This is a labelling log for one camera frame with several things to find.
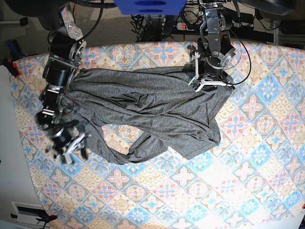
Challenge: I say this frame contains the patterned tablecloth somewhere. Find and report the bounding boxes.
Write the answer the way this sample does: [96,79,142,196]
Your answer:
[10,42,305,229]

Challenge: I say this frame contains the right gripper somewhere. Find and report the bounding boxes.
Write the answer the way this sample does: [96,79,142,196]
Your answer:
[47,126,91,165]

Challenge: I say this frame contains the tangled black cables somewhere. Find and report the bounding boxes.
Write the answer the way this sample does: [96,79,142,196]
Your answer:
[130,14,177,42]

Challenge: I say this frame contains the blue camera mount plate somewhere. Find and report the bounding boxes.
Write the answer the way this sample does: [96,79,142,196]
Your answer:
[114,0,187,15]

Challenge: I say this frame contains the white power strip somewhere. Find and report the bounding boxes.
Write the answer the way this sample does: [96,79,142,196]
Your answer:
[176,22,200,31]

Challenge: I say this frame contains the red black clamp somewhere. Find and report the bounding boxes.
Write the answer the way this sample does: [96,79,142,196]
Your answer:
[2,57,20,78]

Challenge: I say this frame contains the black orange clamp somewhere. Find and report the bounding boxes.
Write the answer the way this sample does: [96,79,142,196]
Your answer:
[10,214,58,226]

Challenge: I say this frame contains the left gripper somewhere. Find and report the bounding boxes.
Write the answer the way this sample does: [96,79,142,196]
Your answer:
[188,51,235,92]

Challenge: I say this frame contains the white vent panel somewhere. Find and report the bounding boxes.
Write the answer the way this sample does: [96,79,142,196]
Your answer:
[10,201,47,227]

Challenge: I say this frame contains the grey t-shirt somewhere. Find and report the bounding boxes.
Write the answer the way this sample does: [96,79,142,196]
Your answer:
[65,67,232,165]

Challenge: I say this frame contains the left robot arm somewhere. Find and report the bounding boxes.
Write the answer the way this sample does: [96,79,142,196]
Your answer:
[188,0,236,92]

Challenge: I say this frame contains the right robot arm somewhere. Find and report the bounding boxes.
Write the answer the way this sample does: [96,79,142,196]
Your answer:
[35,0,88,165]

